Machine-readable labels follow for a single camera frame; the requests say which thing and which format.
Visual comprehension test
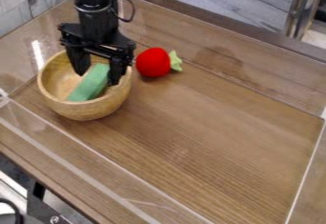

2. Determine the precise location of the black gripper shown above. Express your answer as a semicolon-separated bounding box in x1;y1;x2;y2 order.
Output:
59;7;137;86

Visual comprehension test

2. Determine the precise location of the green rectangular block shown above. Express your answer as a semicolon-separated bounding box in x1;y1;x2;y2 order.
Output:
67;63;110;102

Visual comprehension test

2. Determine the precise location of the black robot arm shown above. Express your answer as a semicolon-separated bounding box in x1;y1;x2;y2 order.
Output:
59;0;137;86

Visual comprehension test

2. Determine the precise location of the wooden brown bowl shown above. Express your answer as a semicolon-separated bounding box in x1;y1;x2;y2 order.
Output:
38;51;133;121

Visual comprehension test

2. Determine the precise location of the red plush strawberry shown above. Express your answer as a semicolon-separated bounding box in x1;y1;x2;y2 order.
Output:
136;48;182;78

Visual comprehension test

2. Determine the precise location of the black table clamp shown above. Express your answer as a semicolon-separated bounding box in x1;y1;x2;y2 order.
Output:
27;181;73;224

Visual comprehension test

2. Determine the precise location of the metal table leg background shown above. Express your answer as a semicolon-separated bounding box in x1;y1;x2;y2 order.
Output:
285;0;321;40

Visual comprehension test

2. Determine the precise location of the black cable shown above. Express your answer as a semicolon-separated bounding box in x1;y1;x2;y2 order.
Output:
0;197;26;224

